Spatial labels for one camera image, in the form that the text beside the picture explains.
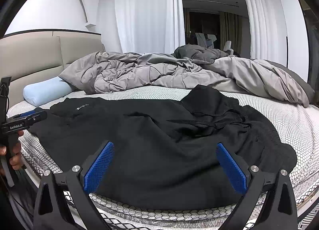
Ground grey rumpled duvet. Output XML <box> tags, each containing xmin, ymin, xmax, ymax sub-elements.
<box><xmin>59</xmin><ymin>52</ymin><xmax>314</xmax><ymax>107</ymax></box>

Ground white sheer curtain left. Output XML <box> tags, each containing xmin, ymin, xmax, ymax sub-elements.
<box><xmin>97</xmin><ymin>0</ymin><xmax>185</xmax><ymax>54</ymax></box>

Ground white sheer curtain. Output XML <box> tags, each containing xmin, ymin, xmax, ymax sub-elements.
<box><xmin>97</xmin><ymin>0</ymin><xmax>185</xmax><ymax>54</ymax></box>
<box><xmin>245</xmin><ymin>0</ymin><xmax>287</xmax><ymax>66</ymax></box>

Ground light blue pillow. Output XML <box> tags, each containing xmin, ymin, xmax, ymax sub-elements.
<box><xmin>23</xmin><ymin>77</ymin><xmax>74</xmax><ymax>107</ymax></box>

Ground black pants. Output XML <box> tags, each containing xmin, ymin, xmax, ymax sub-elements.
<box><xmin>30</xmin><ymin>85</ymin><xmax>297</xmax><ymax>210</ymax></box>

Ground white sheer curtain right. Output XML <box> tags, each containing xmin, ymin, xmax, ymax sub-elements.
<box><xmin>245</xmin><ymin>0</ymin><xmax>287</xmax><ymax>66</ymax></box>

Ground person's left hand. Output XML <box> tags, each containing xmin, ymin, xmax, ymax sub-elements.
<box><xmin>0</xmin><ymin>131</ymin><xmax>24</xmax><ymax>175</ymax></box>

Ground beige padded headboard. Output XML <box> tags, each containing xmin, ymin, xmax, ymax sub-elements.
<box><xmin>1</xmin><ymin>29</ymin><xmax>105</xmax><ymax>107</ymax></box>

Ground dark grey blanket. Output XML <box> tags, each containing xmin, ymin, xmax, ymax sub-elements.
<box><xmin>173</xmin><ymin>45</ymin><xmax>229</xmax><ymax>64</ymax></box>

